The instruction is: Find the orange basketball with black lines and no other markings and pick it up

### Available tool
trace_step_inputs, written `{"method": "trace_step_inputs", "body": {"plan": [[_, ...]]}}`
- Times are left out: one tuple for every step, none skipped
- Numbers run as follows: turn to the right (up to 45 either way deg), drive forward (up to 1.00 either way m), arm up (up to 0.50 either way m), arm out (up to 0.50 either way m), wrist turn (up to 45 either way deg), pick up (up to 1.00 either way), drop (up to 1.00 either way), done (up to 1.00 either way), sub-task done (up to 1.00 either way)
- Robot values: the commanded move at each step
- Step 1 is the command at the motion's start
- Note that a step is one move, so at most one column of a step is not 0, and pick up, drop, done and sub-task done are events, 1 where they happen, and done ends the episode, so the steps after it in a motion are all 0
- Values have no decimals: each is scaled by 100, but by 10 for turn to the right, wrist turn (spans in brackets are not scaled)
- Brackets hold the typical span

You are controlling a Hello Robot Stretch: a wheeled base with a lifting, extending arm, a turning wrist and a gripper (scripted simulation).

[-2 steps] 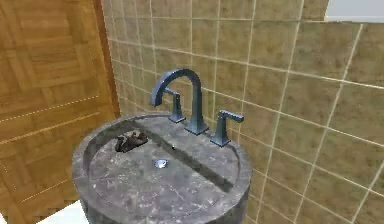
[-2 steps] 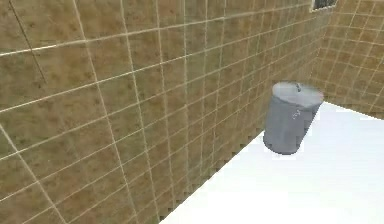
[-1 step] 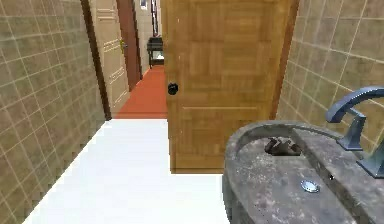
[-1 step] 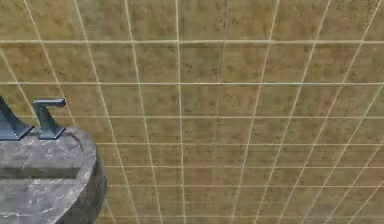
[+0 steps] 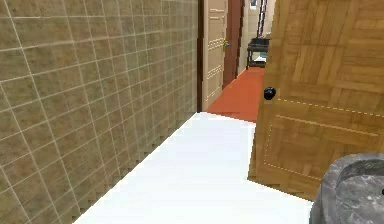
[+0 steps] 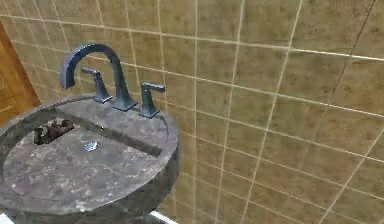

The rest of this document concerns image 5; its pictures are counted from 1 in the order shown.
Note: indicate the beige panelled door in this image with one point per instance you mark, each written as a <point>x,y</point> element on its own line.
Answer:
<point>215,50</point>

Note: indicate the black round door knob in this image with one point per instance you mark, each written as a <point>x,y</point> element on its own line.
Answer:
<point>269,93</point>

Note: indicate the black side table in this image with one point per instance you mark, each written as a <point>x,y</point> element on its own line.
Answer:
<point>257,46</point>

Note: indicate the brown parquet wooden door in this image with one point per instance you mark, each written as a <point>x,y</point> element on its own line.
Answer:
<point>320,83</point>

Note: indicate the grey stone sink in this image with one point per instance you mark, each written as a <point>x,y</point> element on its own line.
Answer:
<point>353,193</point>

